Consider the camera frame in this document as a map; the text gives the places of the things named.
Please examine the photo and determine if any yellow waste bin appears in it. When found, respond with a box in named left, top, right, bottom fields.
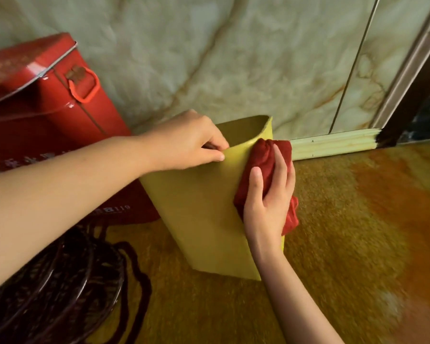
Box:
left=139, top=115, right=286, bottom=282

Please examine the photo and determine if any red cloth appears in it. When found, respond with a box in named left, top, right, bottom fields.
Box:
left=233, top=138, right=300, bottom=236

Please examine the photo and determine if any orange box handle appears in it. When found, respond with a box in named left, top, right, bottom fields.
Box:
left=68, top=66, right=101, bottom=104

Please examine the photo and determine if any black object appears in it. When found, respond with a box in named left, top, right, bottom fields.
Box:
left=398, top=94, right=430, bottom=144

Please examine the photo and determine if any red box lid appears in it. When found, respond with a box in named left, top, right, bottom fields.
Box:
left=0, top=32, right=79, bottom=108

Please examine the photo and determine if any dark cable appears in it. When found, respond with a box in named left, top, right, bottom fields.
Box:
left=88, top=218, right=153, bottom=344

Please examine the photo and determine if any red metal box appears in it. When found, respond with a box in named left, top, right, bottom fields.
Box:
left=0, top=32, right=161, bottom=227

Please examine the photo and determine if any person's right hand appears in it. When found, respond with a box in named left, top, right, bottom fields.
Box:
left=243, top=143, right=296, bottom=259

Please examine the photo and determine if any person's right forearm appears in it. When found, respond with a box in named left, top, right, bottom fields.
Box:
left=252, top=246, right=345, bottom=344

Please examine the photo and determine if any dark brown door frame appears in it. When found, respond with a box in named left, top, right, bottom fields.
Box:
left=376, top=31, right=430, bottom=148

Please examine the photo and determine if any person's left forearm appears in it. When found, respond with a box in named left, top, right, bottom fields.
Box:
left=0, top=135, right=155, bottom=298

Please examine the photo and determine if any pale green baseboard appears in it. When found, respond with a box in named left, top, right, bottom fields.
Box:
left=290, top=128, right=382, bottom=162

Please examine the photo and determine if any person's left hand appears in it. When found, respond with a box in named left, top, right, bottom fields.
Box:
left=143, top=109, right=230, bottom=173

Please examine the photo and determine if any silver metal trim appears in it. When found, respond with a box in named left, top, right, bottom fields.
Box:
left=371, top=0, right=430, bottom=129

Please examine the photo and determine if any dark wire basket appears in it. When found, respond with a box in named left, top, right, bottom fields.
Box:
left=0, top=224, right=127, bottom=344

